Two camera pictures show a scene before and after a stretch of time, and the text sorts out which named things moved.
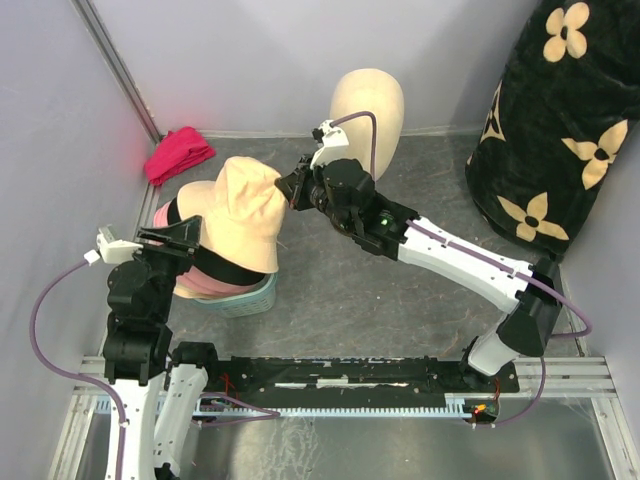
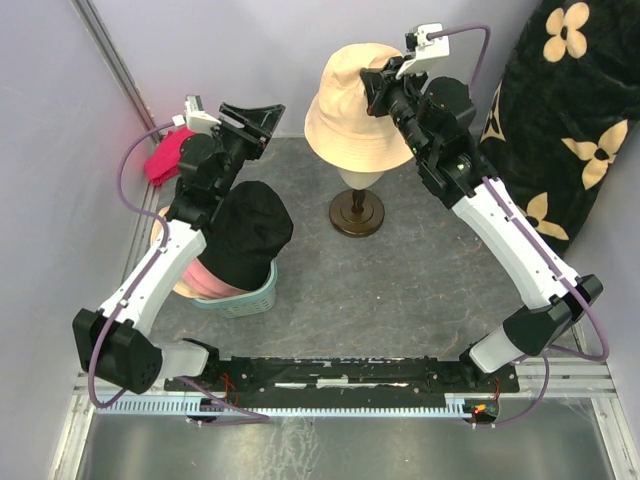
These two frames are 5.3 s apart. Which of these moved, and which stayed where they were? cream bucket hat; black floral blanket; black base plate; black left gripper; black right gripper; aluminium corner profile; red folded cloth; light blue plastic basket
Moved: black right gripper; black left gripper; cream bucket hat
Stayed: light blue plastic basket; black base plate; aluminium corner profile; red folded cloth; black floral blanket
